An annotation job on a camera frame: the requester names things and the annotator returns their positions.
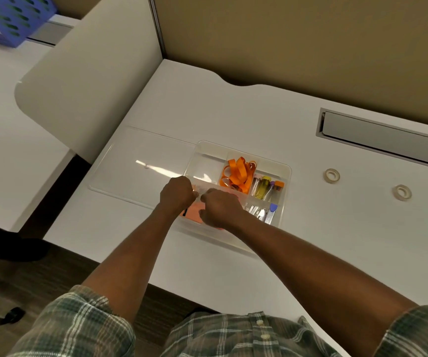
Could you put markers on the person's right hand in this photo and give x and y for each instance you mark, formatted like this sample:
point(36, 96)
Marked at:
point(221, 210)

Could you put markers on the person's left hand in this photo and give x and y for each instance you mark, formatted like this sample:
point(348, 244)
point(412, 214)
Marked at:
point(176, 195)

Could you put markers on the dark pencil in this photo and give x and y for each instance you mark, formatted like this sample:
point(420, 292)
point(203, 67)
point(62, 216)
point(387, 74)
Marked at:
point(185, 211)

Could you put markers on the pink sticky note pad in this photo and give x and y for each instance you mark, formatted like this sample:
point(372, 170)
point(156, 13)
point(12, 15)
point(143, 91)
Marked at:
point(195, 213)

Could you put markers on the clear plastic organizer box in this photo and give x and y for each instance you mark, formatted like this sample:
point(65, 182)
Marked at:
point(206, 163)

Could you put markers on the yellow tube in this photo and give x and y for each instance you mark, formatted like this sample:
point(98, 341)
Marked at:
point(263, 187)

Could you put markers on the clear plastic lid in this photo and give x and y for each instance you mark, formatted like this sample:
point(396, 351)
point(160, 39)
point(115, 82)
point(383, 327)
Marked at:
point(132, 163)

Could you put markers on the clear tube purple cap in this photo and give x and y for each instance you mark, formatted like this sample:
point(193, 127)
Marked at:
point(271, 185)

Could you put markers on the clear tube orange cap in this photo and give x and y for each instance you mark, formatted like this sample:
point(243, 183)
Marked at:
point(279, 185)

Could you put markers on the small beige tape roll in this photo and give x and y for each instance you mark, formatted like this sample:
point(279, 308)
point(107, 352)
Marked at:
point(326, 176)
point(395, 193)

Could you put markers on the person's right forearm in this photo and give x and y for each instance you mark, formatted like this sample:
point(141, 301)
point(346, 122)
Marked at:
point(329, 286)

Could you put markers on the person's left forearm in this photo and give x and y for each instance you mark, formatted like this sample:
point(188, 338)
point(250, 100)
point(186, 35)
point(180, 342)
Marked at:
point(132, 267)

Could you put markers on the white desk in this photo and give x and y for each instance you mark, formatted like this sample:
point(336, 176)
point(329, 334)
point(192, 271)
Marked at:
point(199, 107)
point(9, 144)

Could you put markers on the white divider panel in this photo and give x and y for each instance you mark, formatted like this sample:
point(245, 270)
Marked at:
point(94, 78)

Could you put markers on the green plaid shirt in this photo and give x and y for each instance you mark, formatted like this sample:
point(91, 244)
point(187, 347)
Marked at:
point(68, 323)

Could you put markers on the tan partition panel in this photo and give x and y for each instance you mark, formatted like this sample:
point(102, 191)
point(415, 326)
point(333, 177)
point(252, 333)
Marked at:
point(310, 44)
point(76, 5)

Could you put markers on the black chair base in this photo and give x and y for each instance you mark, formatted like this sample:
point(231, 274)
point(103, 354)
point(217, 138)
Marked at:
point(14, 316)

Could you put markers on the purple plastic basket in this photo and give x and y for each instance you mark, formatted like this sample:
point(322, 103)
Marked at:
point(16, 18)

